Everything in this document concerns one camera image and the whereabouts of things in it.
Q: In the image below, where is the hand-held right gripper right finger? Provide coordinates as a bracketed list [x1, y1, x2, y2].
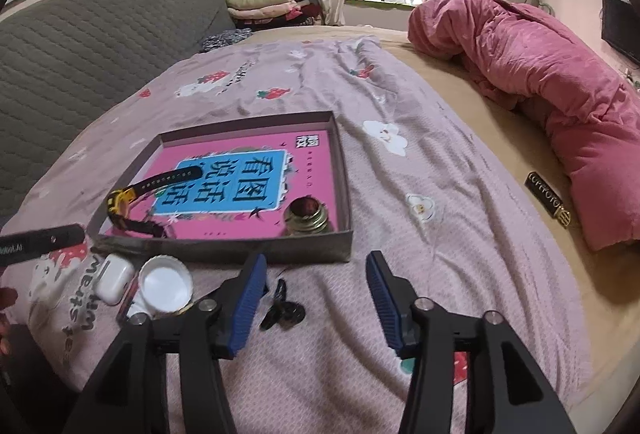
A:
[365, 250, 578, 434]

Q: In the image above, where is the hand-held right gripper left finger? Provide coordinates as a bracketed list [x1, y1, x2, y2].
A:
[62, 253, 268, 434]

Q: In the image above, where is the dark purple shallow box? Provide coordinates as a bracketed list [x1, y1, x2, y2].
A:
[87, 110, 354, 265]

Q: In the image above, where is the red and black marker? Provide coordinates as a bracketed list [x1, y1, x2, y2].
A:
[116, 274, 141, 327]

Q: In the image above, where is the person's left hand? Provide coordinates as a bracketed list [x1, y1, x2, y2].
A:
[0, 286, 19, 357]

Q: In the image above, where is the white jar lid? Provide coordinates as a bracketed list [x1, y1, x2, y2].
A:
[136, 255, 194, 319]

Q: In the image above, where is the white earbuds case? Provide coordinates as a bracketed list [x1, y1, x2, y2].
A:
[92, 254, 136, 306]

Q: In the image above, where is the printed pink blanket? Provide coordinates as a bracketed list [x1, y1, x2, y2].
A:
[10, 36, 593, 434]

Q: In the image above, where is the pink book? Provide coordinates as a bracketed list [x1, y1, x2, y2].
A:
[102, 126, 341, 240]

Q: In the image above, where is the black and yellow watch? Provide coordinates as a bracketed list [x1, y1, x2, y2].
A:
[106, 166, 205, 239]

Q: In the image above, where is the grey quilted headboard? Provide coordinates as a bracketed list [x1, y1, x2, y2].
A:
[0, 0, 236, 220]

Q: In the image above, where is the black mattress label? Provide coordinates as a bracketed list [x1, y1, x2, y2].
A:
[524, 170, 574, 230]

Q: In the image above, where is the tan bed sheet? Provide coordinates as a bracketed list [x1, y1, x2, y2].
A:
[240, 24, 640, 415]

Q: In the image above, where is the dark patterned cloth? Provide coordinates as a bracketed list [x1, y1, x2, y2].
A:
[199, 28, 253, 54]

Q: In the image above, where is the pink quilt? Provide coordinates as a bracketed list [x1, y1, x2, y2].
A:
[407, 0, 640, 252]

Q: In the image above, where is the stack of folded clothes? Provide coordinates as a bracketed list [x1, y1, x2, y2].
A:
[224, 0, 321, 27]

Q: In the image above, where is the black television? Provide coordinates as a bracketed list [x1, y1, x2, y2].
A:
[601, 0, 640, 65]

